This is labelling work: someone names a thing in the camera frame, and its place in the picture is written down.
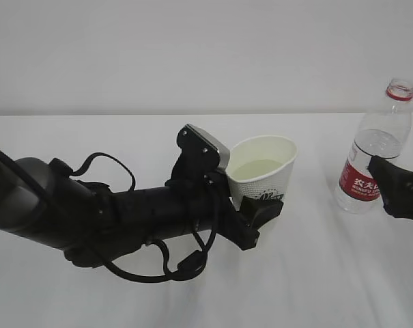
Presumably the clear water bottle red label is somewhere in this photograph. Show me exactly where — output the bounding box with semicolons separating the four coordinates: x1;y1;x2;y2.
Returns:
334;78;413;214

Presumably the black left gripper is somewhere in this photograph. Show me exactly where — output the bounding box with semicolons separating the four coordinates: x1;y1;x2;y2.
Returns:
165;172;283;250

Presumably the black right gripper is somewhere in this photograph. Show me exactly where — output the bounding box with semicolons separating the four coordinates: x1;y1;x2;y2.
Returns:
368;156;413;220

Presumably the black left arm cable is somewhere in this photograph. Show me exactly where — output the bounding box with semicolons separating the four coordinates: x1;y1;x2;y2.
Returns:
0;142;224;284

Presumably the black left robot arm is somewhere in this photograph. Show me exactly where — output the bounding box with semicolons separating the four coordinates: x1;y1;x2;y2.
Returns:
0;143;283;272

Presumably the white paper cup green logo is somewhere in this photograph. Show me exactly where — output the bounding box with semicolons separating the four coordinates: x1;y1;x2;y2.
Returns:
225;135;298;224

